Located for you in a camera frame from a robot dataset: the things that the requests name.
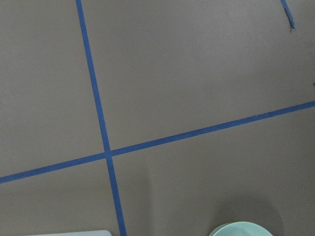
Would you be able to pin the mint green bowl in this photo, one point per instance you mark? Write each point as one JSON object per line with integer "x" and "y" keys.
{"x": 240, "y": 229}

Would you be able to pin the clear plastic box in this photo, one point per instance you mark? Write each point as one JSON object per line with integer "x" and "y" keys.
{"x": 85, "y": 233}

